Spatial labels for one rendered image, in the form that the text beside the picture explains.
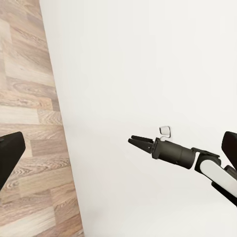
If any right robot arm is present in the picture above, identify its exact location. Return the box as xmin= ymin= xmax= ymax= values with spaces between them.
xmin=128 ymin=126 xmax=237 ymax=206

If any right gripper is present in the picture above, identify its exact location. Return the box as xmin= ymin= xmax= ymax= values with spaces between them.
xmin=128 ymin=135 xmax=183 ymax=165

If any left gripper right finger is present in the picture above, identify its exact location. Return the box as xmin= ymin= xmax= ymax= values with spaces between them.
xmin=221 ymin=131 xmax=237 ymax=171

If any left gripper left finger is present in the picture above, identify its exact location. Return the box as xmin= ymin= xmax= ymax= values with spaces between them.
xmin=0 ymin=131 xmax=26 ymax=190

